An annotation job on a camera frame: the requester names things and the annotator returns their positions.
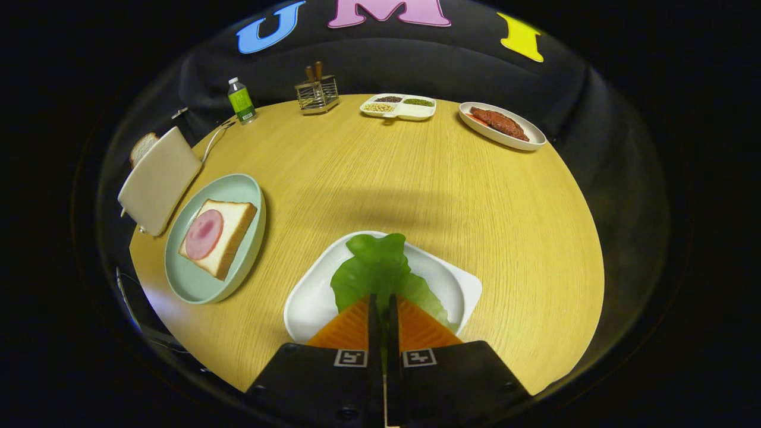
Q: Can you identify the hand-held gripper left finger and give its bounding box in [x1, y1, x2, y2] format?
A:
[245, 294, 386, 428]

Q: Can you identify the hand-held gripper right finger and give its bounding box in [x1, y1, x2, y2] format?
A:
[385, 294, 532, 428]

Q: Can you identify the green lettuce leaf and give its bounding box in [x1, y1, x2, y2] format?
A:
[330, 233, 452, 333]

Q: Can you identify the round-topped toast slice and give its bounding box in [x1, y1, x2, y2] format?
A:
[130, 132, 160, 168]

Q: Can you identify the white square plate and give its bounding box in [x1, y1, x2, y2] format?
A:
[284, 231, 483, 345]

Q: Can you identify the pale green round plate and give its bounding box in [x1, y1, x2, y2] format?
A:
[165, 173, 266, 305]

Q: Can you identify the square white bread slice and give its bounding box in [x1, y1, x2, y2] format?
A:
[178, 199, 258, 281]

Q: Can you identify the pink ham slice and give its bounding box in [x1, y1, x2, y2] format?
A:
[185, 209, 225, 260]

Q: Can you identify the white oval plate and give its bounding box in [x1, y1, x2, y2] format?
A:
[458, 102, 547, 151]

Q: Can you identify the white toaster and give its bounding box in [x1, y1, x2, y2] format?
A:
[117, 126, 203, 237]

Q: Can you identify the brown meat steak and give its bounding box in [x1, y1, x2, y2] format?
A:
[470, 107, 530, 142]

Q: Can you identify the white divided dish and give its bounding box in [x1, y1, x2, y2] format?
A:
[360, 93, 437, 122]

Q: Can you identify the green label water bottle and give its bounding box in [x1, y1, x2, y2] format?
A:
[228, 77, 258, 125]

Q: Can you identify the black backdrop cloth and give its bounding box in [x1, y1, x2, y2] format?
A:
[95, 0, 675, 381]

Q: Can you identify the white toaster cable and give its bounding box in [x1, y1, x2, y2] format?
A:
[202, 119, 237, 162]

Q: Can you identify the metal wire utensil holder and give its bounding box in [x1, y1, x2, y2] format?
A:
[295, 75, 340, 115]

